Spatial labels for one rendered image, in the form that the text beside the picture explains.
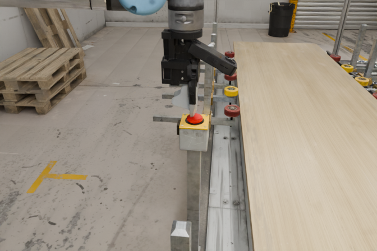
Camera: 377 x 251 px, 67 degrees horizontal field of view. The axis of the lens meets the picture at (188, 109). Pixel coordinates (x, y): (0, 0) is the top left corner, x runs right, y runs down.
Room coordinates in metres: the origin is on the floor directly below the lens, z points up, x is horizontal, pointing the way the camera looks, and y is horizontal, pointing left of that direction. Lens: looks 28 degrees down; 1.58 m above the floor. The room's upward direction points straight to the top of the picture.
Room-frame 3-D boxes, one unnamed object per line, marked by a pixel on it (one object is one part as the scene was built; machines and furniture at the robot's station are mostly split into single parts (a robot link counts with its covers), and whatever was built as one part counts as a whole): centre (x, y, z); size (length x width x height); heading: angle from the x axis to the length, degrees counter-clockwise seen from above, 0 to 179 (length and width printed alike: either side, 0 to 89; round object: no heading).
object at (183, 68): (0.63, 0.01, 1.38); 0.09 x 0.08 x 0.12; 84
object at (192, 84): (0.60, -0.01, 1.32); 0.05 x 0.02 x 0.09; 174
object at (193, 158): (0.63, -0.02, 0.93); 0.05 x 0.04 x 0.45; 174
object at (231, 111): (1.31, -0.22, 0.85); 0.08 x 0.08 x 0.11
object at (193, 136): (0.63, -0.02, 1.18); 0.07 x 0.07 x 0.08; 84
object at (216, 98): (1.58, -0.06, 0.84); 0.43 x 0.03 x 0.04; 84
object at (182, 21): (0.63, 0.01, 1.46); 0.08 x 0.08 x 0.05
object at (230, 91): (1.55, -0.25, 0.85); 0.08 x 0.08 x 0.11
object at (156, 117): (1.33, -0.03, 0.82); 0.43 x 0.03 x 0.04; 84
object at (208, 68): (1.36, -0.10, 0.93); 0.03 x 0.03 x 0.48; 84
